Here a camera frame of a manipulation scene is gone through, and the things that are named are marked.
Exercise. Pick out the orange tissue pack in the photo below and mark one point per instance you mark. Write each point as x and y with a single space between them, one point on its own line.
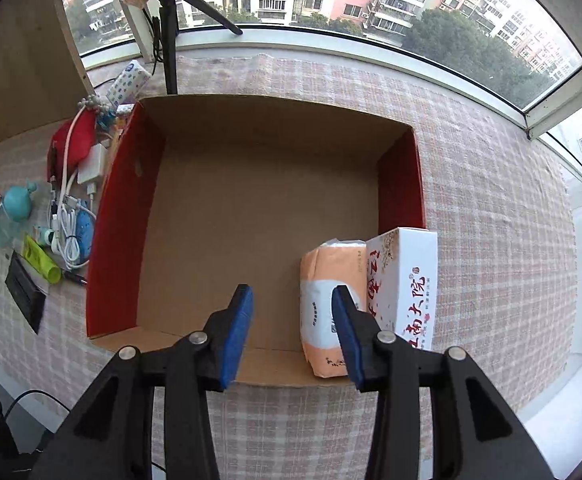
321 280

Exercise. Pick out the red cardboard box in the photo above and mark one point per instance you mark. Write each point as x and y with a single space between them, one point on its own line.
231 210

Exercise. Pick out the pink checked tablecloth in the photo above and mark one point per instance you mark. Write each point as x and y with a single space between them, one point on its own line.
471 185

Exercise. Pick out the black wallet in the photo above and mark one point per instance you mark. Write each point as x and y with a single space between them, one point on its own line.
23 292

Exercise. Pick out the wooden cabinet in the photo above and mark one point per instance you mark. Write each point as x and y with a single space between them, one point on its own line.
21 60

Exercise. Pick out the white red-print tissue box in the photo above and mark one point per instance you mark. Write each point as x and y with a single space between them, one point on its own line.
411 270

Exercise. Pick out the black tripod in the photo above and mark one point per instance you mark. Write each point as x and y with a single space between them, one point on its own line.
169 35

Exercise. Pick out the red pouch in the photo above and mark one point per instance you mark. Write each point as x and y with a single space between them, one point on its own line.
73 142

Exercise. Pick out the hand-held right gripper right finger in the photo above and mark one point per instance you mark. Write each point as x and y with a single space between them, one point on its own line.
348 340

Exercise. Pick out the white flat band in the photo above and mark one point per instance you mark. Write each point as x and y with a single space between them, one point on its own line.
70 132

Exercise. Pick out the polka-dot tissue pack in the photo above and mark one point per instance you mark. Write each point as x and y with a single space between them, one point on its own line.
128 82

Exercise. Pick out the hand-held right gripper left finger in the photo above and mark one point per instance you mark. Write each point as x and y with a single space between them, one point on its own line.
236 340

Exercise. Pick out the small teal white tube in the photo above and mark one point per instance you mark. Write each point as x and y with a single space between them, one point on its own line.
44 236

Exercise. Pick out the white window frame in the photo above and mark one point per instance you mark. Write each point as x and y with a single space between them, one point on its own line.
321 42

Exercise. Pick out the white charger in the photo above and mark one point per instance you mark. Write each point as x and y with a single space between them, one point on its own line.
93 165

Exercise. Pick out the green tube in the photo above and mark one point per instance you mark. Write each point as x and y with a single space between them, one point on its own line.
41 260

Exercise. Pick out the teal-capped clear bottle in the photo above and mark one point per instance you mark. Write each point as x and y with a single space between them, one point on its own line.
16 202

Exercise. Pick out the blue case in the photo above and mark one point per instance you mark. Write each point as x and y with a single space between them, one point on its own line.
87 225

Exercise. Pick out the black red pen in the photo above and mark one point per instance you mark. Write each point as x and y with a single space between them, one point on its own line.
51 162

